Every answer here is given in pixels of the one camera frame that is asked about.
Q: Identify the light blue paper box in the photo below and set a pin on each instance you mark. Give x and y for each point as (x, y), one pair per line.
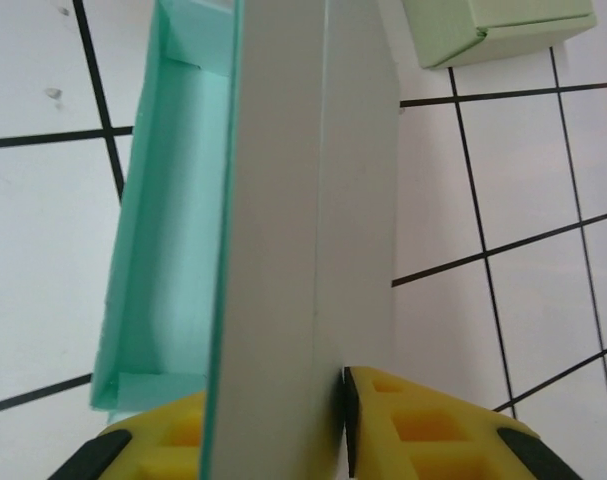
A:
(303, 225)

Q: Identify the light green paper box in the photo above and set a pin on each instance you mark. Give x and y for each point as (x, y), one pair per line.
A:
(483, 30)

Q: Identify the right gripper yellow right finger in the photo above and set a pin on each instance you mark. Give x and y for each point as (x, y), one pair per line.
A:
(433, 440)

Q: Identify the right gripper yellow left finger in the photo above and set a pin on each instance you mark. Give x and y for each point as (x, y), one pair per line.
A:
(153, 445)

